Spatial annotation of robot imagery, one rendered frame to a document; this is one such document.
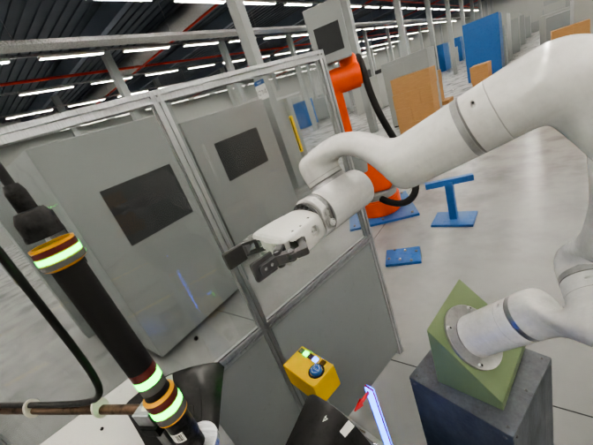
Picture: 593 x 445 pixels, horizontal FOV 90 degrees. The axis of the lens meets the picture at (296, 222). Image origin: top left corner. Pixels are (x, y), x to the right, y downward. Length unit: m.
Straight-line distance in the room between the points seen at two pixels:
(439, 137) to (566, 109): 0.14
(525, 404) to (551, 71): 0.89
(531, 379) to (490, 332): 0.26
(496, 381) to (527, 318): 0.27
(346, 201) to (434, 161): 0.18
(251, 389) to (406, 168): 1.29
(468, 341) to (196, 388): 0.74
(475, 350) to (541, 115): 0.73
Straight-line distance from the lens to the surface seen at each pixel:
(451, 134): 0.48
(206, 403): 0.70
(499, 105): 0.47
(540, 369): 1.23
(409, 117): 8.39
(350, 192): 0.59
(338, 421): 0.82
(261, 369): 1.56
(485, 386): 1.08
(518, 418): 1.12
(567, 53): 0.48
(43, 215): 0.40
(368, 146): 0.52
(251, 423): 1.67
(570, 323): 0.83
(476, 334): 1.01
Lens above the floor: 1.86
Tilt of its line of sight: 21 degrees down
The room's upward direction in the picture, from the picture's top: 20 degrees counter-clockwise
